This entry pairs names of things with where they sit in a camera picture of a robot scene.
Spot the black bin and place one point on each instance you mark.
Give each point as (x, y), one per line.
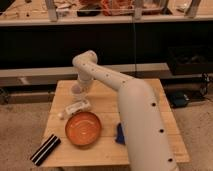
(188, 60)

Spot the long workbench shelf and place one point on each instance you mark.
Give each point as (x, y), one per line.
(77, 12)

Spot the orange bowl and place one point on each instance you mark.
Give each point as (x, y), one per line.
(83, 128)

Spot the blue cloth object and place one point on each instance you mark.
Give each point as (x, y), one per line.
(120, 136)

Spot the black striped rectangular block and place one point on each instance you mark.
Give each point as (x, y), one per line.
(45, 150)

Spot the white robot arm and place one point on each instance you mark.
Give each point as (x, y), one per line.
(145, 134)

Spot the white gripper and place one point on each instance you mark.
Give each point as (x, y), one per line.
(84, 80)

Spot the dark blue device on floor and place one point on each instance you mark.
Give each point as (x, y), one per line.
(178, 99)

